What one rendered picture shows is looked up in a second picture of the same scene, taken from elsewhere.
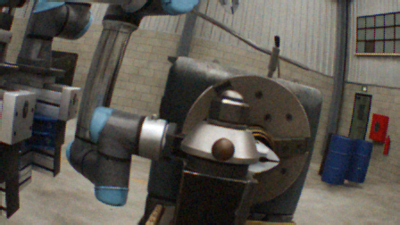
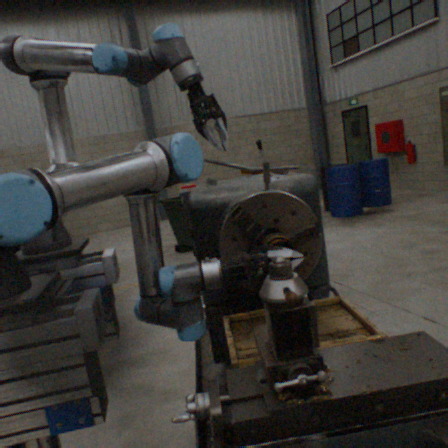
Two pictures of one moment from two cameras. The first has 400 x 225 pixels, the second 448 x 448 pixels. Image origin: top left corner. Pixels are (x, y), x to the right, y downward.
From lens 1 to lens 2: 0.29 m
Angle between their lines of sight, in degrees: 8
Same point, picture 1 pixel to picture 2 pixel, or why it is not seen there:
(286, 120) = (292, 217)
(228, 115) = (282, 272)
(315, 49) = (278, 86)
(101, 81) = (150, 246)
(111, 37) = (142, 209)
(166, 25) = (126, 124)
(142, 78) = not seen: hidden behind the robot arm
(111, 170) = (189, 312)
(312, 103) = (308, 188)
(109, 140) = (181, 290)
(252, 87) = (257, 204)
